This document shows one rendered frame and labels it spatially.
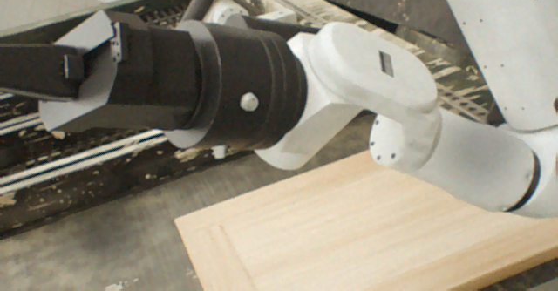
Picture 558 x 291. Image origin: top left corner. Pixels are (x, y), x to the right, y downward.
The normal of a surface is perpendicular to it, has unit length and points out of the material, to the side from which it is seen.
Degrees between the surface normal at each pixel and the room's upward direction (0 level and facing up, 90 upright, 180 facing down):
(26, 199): 90
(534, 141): 7
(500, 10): 58
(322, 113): 105
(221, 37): 92
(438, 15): 0
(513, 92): 46
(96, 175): 90
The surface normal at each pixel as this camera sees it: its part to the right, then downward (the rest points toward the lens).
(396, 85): 0.54, -0.55
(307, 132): 0.33, 0.84
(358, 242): -0.18, -0.88
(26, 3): 0.31, 0.45
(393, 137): -0.84, -0.33
